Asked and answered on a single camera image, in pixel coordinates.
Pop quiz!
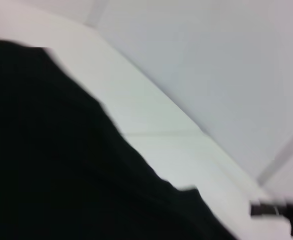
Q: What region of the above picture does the black shirt with FREE print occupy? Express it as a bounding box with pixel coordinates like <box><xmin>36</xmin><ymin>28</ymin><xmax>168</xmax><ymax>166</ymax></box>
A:
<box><xmin>0</xmin><ymin>37</ymin><xmax>237</xmax><ymax>240</ymax></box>

